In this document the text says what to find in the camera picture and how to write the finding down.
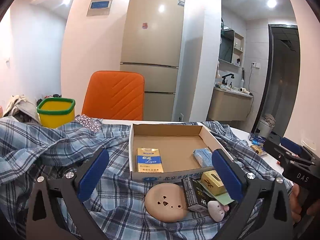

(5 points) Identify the orange chair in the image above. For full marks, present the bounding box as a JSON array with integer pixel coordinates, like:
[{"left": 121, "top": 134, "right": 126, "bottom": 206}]
[{"left": 81, "top": 70, "right": 145, "bottom": 121}]

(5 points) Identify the white pink plush toy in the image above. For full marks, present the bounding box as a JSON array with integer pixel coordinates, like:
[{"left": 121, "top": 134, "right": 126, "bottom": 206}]
[{"left": 207, "top": 200, "right": 229, "bottom": 222}]

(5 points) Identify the mirror cabinet with shelves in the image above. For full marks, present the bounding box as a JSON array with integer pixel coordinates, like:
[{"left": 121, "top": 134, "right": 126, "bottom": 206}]
[{"left": 219, "top": 19, "right": 245, "bottom": 67}]

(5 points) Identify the light blue tissue pack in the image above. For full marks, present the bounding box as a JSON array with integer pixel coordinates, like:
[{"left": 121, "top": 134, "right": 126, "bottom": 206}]
[{"left": 193, "top": 148, "right": 212, "bottom": 167}]

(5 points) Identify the person's right hand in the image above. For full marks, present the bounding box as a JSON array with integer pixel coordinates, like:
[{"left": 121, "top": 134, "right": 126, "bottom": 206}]
[{"left": 289, "top": 183, "right": 320, "bottom": 223}]

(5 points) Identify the white trash can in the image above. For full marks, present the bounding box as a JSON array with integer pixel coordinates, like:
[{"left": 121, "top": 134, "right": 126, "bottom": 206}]
[{"left": 256, "top": 114, "right": 276, "bottom": 138}]

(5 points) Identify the beige bathroom vanity cabinet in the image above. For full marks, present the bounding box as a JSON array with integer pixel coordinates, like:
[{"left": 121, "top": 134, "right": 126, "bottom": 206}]
[{"left": 207, "top": 87, "right": 253, "bottom": 121}]

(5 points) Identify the black faucet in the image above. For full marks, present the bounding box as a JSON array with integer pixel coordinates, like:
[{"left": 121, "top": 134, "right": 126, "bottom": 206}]
[{"left": 222, "top": 73, "right": 235, "bottom": 86}]

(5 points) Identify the black cigarette box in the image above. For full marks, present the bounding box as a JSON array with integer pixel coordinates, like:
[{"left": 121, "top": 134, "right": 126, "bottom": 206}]
[{"left": 181, "top": 177, "right": 210, "bottom": 213}]

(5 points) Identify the studded sparkly fabric piece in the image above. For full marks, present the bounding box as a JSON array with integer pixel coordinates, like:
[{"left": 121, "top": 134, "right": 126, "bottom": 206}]
[{"left": 75, "top": 114, "right": 103, "bottom": 133}]

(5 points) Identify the open cardboard box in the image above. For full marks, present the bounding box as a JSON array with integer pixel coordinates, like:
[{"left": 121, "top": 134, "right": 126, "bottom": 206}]
[{"left": 129, "top": 122, "right": 232, "bottom": 183}]

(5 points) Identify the tan round plush cushion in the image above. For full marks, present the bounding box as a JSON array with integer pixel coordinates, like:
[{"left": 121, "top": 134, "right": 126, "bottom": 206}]
[{"left": 144, "top": 183, "right": 189, "bottom": 223}]

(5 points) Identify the dark blue box on table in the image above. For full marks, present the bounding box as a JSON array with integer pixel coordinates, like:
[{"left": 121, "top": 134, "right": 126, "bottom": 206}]
[{"left": 249, "top": 133, "right": 266, "bottom": 147}]

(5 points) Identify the yellow green-rimmed bin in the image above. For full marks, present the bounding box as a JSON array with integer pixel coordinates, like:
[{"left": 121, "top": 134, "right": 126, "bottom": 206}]
[{"left": 37, "top": 97, "right": 75, "bottom": 128}]

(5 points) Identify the wall electrical panel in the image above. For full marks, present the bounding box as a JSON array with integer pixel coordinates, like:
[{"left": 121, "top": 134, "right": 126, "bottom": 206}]
[{"left": 87, "top": 0, "right": 113, "bottom": 16}]

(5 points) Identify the beige refrigerator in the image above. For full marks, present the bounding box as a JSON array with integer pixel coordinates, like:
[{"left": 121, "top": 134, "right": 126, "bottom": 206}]
[{"left": 120, "top": 0, "right": 185, "bottom": 121}]

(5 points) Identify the gold cigarette box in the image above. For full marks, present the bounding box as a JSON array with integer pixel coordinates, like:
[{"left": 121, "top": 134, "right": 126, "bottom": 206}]
[{"left": 201, "top": 170, "right": 226, "bottom": 196}]

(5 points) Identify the white hair dryer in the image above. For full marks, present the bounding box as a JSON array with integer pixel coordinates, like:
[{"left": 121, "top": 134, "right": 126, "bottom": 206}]
[{"left": 239, "top": 87, "right": 253, "bottom": 96}]

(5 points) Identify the gold blue Liqun cigarette pack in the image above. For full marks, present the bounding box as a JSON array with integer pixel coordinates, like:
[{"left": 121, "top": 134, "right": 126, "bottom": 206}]
[{"left": 137, "top": 147, "right": 164, "bottom": 173}]

